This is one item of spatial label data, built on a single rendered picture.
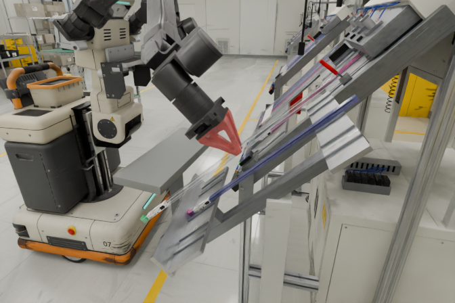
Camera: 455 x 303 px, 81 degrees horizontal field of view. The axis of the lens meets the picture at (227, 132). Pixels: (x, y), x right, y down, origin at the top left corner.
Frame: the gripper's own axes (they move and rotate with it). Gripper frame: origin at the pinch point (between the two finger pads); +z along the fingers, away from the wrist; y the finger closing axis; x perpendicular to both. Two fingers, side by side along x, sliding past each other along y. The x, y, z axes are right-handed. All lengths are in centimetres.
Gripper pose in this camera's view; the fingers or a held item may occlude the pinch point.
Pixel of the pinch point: (237, 149)
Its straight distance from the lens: 50.7
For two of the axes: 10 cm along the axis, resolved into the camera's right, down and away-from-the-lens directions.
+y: 1.6, -3.9, 9.1
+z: 6.7, 7.1, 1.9
